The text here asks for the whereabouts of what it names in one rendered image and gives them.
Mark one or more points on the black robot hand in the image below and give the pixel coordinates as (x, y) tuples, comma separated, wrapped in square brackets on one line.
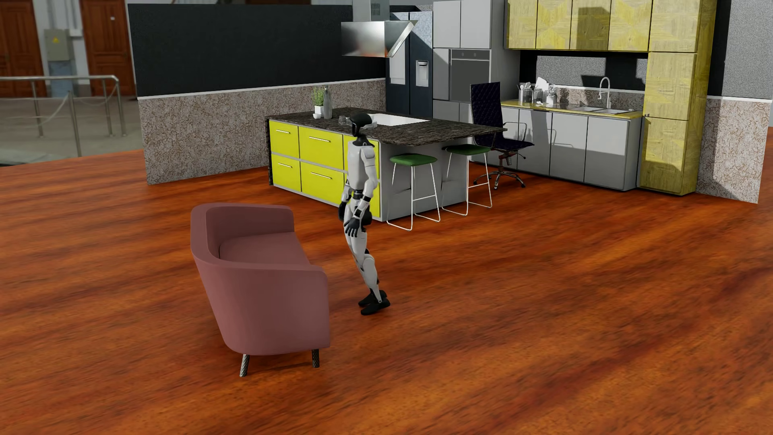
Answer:
[(352, 226)]

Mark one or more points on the white humanoid robot body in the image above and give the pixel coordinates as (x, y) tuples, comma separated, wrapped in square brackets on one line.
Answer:
[(361, 241)]

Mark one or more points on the kitchen island with yellow drawers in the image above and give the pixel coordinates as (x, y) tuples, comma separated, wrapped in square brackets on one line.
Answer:
[(314, 163)]

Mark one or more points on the green seat bar stool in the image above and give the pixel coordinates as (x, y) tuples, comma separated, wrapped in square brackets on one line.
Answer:
[(468, 149), (413, 159)]

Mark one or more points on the mauve upholstered sofa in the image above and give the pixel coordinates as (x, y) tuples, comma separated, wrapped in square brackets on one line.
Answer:
[(266, 302)]

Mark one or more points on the white island cooktop panel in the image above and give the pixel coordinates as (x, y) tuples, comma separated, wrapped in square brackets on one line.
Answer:
[(398, 119)]

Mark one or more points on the grey metal bottle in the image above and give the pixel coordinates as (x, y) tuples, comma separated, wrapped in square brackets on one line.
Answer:
[(327, 104)]

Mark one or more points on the small potted green plant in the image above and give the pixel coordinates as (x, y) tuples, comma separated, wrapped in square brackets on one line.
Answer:
[(317, 100)]

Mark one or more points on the dark double door refrigerator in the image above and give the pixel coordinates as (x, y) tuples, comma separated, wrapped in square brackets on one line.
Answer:
[(416, 90)]

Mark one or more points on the dark blue office chair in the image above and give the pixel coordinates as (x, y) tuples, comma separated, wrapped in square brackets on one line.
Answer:
[(485, 109)]

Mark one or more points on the steel range hood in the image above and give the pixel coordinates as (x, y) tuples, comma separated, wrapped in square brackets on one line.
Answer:
[(368, 39)]

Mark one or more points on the built-in steel oven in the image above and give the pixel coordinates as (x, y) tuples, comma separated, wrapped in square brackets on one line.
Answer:
[(470, 75)]

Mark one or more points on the metal utensil holder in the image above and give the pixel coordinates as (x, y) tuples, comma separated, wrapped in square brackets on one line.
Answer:
[(525, 93)]

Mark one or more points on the grey tall cabinet unit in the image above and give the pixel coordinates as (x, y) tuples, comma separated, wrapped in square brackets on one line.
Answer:
[(465, 24)]

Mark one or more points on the grey base cabinet counter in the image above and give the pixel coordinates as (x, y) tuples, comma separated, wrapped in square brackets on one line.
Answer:
[(580, 145)]

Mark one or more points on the steel counter sink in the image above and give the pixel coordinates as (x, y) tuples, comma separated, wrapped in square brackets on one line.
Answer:
[(598, 110)]

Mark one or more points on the chrome kitchen faucet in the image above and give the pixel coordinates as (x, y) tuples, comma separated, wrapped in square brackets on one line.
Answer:
[(607, 90)]

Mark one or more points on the metal handrail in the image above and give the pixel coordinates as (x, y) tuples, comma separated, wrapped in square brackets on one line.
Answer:
[(72, 109)]

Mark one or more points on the brown wooden door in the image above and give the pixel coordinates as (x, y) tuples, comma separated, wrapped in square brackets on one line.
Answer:
[(108, 42), (18, 48)]

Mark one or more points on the yellow wood tall cabinet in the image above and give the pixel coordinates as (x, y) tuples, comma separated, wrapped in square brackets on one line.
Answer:
[(670, 121)]

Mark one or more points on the yellow wood wall cabinets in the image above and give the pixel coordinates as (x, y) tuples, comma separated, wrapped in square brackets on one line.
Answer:
[(580, 24)]

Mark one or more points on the grey electrical wall box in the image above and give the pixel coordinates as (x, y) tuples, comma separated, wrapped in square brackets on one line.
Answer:
[(59, 45)]

